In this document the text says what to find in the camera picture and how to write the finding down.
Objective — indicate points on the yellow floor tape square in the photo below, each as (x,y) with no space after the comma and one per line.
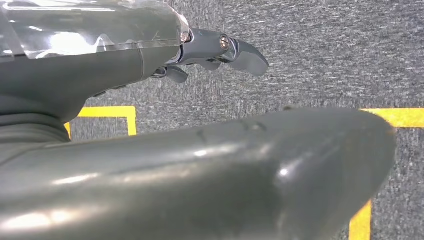
(407,117)

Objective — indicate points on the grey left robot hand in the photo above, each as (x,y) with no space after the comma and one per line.
(198,185)

